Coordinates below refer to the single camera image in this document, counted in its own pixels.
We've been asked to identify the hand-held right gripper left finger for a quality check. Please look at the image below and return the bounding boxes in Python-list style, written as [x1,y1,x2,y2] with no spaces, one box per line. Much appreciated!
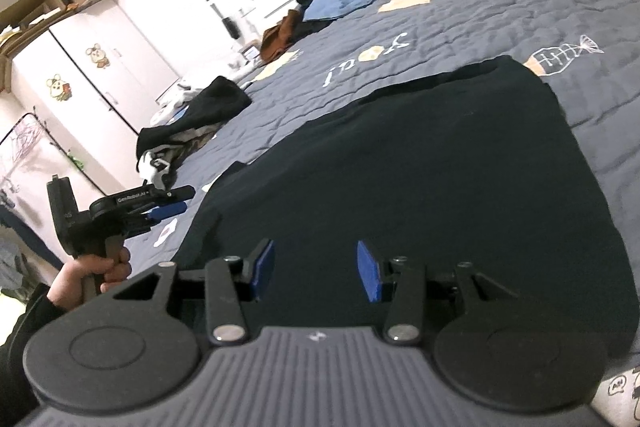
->
[112,238,277,347]

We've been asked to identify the person's left forearm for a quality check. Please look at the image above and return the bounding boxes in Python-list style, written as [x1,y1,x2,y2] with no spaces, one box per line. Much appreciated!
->
[0,282,66,427]

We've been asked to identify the white cloth pile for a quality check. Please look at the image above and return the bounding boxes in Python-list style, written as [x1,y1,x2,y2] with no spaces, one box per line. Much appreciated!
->
[150,77,211,125]

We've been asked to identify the hanging clothes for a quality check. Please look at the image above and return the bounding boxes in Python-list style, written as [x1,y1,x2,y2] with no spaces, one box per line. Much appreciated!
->
[0,187,66,303]

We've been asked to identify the black crumpled garment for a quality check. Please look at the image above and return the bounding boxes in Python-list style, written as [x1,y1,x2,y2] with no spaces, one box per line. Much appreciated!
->
[137,76,252,152]

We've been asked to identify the large cardboard box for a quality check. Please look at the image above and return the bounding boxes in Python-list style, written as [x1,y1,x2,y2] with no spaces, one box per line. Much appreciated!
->
[0,0,66,92]

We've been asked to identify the black clothes rack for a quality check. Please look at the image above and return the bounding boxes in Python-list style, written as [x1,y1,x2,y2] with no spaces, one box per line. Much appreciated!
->
[0,109,126,228]

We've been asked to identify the person's left hand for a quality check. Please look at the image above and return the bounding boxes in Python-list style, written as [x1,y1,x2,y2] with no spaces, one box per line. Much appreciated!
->
[47,247,133,310]

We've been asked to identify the brown garment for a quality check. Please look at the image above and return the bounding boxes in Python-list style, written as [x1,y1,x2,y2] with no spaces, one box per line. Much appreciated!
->
[262,9,301,60]

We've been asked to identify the black standing device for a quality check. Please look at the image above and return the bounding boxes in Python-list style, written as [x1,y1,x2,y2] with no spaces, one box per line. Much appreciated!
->
[202,0,243,40]

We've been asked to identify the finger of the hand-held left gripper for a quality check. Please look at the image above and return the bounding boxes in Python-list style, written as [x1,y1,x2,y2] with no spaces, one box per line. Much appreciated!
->
[149,186,197,205]
[125,202,188,233]

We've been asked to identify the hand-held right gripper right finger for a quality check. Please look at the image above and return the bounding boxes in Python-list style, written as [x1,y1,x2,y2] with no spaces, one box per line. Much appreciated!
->
[356,239,521,348]

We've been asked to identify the white wardrobe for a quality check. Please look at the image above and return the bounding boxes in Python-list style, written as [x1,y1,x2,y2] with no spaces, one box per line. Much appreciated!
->
[10,2,181,192]

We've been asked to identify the black printed t-shirt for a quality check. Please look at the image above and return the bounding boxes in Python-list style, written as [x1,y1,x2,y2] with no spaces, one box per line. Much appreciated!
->
[175,55,633,358]

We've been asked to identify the white and black patterned cloth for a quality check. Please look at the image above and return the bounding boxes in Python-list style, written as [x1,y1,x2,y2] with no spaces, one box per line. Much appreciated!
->
[137,142,181,190]

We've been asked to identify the grey quilted bedspread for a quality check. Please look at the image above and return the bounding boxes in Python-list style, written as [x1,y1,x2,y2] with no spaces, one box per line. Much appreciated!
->
[150,0,640,427]

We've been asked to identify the cartoon mouse sticker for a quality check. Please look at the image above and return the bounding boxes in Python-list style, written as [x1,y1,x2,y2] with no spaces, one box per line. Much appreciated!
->
[84,46,111,70]
[46,76,73,102]

